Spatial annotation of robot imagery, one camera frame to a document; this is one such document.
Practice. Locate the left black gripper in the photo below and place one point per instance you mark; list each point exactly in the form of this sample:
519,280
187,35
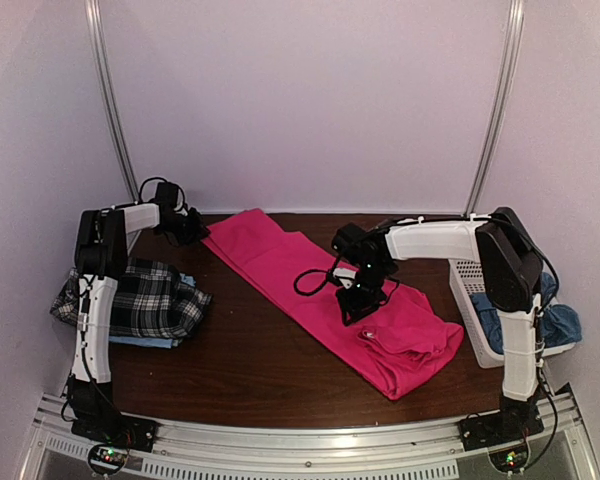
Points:
198,229

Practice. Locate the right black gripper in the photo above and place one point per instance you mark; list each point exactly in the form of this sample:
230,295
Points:
355,309

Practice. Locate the pink shirt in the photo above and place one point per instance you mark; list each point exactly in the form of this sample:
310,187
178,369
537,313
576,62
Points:
396,349

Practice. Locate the black white plaid shirt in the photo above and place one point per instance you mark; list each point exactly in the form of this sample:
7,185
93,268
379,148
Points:
155,300

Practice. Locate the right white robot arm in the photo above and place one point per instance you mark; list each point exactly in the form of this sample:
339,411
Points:
511,268

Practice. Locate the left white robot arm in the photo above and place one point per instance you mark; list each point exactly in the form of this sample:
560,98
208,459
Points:
112,297

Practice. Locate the white plastic laundry basket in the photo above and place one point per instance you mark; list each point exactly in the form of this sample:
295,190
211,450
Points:
463,273

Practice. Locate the folded light blue shirt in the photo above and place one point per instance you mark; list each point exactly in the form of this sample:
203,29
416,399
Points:
150,342

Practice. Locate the blue denim garment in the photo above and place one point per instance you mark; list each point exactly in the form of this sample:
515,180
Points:
560,327

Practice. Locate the right round circuit board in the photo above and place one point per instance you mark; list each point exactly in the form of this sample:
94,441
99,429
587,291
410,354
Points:
510,460

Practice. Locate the round circuit board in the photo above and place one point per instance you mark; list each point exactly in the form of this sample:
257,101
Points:
510,460
106,460

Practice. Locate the left round circuit board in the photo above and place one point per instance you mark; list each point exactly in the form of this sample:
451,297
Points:
106,460

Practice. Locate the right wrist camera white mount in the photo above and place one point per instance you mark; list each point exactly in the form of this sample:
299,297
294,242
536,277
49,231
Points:
342,277

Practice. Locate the front aluminium rail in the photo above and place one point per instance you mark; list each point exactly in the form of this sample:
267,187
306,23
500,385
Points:
421,450

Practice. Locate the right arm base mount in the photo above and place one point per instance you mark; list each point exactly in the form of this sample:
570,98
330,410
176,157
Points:
488,430

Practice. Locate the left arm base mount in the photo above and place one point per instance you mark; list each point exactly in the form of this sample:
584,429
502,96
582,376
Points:
122,431

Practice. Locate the left aluminium frame post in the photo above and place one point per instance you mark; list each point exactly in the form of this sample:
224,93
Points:
111,110

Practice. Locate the aluminium frame post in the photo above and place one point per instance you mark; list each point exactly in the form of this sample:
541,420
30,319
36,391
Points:
509,60
111,110

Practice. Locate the right aluminium frame post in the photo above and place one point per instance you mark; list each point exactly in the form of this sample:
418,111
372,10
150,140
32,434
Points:
509,60

